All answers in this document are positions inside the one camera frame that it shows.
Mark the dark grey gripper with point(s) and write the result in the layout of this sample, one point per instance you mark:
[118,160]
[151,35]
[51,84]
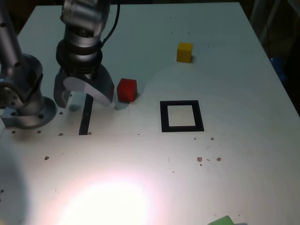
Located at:
[84,73]

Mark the red cube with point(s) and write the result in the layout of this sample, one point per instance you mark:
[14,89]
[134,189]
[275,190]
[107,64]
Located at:
[126,90]

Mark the yellow cube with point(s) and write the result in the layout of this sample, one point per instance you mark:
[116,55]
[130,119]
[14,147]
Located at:
[184,52]

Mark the green cube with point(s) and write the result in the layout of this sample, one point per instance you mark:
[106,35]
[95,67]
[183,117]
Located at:
[222,221]

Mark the black tape square outline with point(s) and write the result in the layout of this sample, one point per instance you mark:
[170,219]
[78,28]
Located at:
[164,117]

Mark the black tape strip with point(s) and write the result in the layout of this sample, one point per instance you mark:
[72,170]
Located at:
[84,122]

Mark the blue plastic object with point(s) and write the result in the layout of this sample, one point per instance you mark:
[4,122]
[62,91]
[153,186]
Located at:
[279,68]

